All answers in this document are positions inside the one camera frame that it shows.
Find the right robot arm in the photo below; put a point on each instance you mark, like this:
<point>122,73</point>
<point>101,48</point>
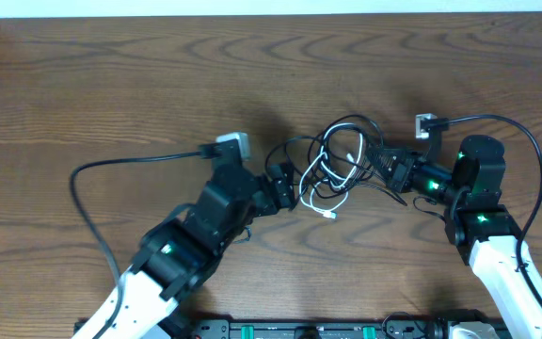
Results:
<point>484,233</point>

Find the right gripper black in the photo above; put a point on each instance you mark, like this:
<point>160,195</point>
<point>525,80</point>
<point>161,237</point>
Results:
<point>403,168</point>

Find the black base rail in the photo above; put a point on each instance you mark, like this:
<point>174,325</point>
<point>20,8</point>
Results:
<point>453,324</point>

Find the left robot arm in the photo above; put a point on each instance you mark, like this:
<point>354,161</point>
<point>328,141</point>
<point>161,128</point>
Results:
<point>179,255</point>

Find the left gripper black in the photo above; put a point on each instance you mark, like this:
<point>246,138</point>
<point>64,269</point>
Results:
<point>287,200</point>

